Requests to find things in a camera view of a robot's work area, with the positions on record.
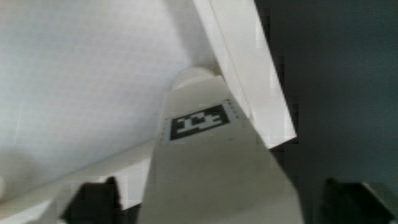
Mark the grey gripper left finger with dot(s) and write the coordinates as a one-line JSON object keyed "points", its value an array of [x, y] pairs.
{"points": [[95, 207]]}

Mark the white desk top tray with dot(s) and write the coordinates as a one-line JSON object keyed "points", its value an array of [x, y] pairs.
{"points": [[93, 53]]}

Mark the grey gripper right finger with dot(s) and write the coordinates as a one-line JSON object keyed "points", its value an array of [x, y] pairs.
{"points": [[358, 203]]}

